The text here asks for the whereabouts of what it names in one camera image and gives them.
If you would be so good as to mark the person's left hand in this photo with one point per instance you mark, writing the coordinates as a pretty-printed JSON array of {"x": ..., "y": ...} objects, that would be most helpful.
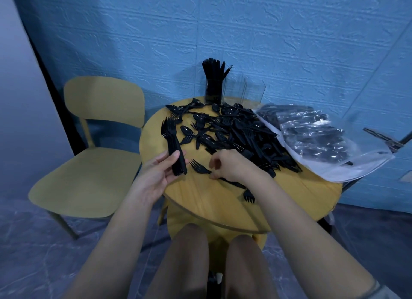
[{"x": 151, "y": 179}]

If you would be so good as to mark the person's right hand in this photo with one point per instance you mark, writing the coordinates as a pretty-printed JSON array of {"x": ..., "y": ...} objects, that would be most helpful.
[{"x": 236, "y": 166}]

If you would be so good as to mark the person's left thumb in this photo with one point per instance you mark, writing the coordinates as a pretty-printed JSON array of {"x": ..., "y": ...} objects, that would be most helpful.
[{"x": 160, "y": 157}]

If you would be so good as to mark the person's right thumb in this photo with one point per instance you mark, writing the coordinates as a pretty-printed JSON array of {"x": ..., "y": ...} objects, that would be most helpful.
[{"x": 215, "y": 163}]

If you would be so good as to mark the black plastic fork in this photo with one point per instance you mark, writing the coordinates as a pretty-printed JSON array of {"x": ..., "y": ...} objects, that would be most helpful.
[
  {"x": 199, "y": 167},
  {"x": 248, "y": 195}
]

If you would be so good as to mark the bunch of black plastic forks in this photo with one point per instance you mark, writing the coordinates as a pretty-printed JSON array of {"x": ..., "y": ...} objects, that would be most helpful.
[{"x": 175, "y": 147}]

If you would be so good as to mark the person's right forearm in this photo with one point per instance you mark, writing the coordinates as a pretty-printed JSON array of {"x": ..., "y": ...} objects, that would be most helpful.
[{"x": 309, "y": 244}]

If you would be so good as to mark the person's left forearm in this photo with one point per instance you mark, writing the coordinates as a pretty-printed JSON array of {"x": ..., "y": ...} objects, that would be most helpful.
[{"x": 116, "y": 244}]

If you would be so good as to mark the pile of black plastic cutlery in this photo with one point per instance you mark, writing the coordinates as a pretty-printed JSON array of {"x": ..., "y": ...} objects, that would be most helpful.
[{"x": 238, "y": 134}]

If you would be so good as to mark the round yellow wooden table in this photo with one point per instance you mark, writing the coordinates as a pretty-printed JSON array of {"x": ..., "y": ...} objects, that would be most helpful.
[{"x": 212, "y": 208}]

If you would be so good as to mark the yellow chair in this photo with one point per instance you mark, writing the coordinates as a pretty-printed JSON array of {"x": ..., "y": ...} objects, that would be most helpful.
[{"x": 93, "y": 176}]

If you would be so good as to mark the clear acrylic cutlery holder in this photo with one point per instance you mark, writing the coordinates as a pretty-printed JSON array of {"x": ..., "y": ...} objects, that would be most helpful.
[{"x": 244, "y": 88}]

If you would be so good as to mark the upright black cutlery bundle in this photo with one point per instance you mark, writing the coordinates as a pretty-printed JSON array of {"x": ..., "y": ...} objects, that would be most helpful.
[{"x": 213, "y": 79}]

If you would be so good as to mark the person's left leg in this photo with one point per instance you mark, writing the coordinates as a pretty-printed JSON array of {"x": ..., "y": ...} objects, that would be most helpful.
[{"x": 180, "y": 263}]

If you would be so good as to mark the person's leg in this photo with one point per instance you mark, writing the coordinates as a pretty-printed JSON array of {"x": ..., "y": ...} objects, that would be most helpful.
[
  {"x": 180, "y": 263},
  {"x": 247, "y": 269}
]

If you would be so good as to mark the clear bag of black cutlery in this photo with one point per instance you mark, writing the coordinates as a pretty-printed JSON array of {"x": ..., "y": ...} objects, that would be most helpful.
[{"x": 318, "y": 141}]

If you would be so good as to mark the person's right leg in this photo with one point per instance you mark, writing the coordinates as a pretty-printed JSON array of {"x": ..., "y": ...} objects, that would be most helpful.
[{"x": 247, "y": 269}]

